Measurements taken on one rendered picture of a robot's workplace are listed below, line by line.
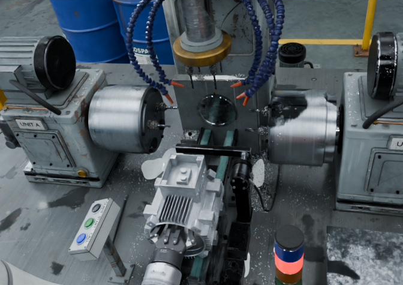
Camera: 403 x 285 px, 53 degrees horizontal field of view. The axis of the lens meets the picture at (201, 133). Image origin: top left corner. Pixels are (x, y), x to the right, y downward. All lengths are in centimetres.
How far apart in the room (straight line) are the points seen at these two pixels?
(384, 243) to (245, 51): 77
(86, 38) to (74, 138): 194
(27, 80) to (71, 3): 182
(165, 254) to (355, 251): 52
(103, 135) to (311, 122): 69
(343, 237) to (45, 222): 103
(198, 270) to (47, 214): 69
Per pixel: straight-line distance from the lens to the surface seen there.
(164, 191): 111
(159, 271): 102
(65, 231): 156
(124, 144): 142
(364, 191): 138
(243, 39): 146
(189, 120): 156
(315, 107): 126
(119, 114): 138
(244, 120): 150
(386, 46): 117
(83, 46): 341
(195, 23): 119
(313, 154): 127
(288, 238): 87
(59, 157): 157
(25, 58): 146
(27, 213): 168
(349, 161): 128
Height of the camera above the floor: 195
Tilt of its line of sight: 42 degrees down
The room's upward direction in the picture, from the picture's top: 10 degrees counter-clockwise
